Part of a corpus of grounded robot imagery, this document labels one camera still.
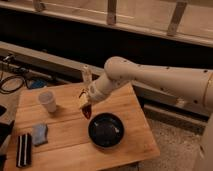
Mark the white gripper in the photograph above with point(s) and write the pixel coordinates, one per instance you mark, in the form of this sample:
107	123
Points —
98	91

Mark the red pepper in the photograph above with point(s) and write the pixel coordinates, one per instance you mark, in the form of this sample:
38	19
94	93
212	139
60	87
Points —
87	111

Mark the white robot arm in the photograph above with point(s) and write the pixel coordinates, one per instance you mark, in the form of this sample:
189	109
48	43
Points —
190	85

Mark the black ceramic bowl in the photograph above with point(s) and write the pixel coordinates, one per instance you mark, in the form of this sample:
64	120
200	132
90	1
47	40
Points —
106	130

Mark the small clear bottle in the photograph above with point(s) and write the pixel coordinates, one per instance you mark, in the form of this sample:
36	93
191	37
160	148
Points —
86	75

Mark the white paper cup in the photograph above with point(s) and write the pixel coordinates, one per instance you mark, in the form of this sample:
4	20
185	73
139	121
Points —
47	100

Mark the wooden board table top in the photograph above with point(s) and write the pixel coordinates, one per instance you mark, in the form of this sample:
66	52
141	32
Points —
69	147

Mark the blue object on floor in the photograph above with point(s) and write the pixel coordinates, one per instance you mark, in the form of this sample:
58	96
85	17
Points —
37	83

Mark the black white striped block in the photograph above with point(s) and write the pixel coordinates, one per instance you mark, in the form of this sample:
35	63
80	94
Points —
23	157

